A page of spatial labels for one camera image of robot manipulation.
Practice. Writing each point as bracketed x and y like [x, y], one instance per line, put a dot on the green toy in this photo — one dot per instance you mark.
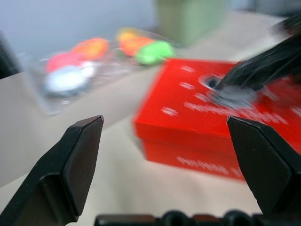
[155, 53]

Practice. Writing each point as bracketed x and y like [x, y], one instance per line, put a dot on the clear plastic toy bag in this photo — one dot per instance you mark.
[105, 68]

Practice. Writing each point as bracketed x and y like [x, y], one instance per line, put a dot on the pink toy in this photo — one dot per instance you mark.
[62, 62]

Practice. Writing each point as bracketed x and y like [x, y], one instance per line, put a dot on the white grey round toy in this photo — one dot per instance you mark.
[68, 80]

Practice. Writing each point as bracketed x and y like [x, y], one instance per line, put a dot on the grey ribbed wall pillar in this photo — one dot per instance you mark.
[8, 58]

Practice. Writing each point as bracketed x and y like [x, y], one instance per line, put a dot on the large orange toy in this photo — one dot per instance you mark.
[92, 47]

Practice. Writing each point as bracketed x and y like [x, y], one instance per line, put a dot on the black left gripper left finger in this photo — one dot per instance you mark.
[61, 169]

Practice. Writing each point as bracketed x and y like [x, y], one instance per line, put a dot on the green plastic bin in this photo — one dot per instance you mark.
[190, 21]

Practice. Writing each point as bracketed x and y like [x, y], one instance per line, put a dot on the yellow toy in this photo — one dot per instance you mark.
[125, 34]

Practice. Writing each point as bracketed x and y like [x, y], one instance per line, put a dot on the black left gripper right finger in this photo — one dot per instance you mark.
[268, 164]

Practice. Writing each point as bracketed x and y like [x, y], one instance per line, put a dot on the orange shoe box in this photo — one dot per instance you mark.
[178, 113]

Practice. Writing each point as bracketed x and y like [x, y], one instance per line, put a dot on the cream smooth table cloth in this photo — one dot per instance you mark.
[122, 188]

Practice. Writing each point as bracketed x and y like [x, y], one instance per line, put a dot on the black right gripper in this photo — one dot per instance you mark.
[290, 27]

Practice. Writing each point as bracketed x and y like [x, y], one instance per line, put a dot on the small orange toy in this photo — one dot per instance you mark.
[135, 46]

